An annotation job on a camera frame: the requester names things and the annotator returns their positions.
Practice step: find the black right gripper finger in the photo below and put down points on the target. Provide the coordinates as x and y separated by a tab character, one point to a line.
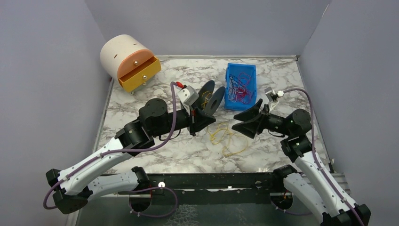
249	129
251	113

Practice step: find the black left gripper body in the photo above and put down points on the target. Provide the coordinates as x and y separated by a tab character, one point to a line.
193	119

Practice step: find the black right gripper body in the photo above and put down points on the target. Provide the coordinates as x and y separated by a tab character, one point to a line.
264	119

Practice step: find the dark grey cable spool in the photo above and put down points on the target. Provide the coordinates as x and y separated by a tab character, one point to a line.
210	99

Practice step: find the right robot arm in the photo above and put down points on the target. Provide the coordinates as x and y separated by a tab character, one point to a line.
322	195

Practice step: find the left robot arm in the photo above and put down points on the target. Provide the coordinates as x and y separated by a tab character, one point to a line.
74	187

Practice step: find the blue plastic bin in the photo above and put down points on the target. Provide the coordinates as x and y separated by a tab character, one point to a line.
241	87

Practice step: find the round mini drawer cabinet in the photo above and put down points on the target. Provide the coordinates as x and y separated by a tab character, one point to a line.
129	62

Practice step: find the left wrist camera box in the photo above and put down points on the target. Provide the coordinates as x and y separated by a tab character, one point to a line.
188	96

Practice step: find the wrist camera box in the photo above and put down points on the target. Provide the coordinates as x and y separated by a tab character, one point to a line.
273	97
188	96

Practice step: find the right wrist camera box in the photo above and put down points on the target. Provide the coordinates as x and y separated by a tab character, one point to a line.
273	97

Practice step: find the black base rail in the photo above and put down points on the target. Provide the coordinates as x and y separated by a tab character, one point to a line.
212	189

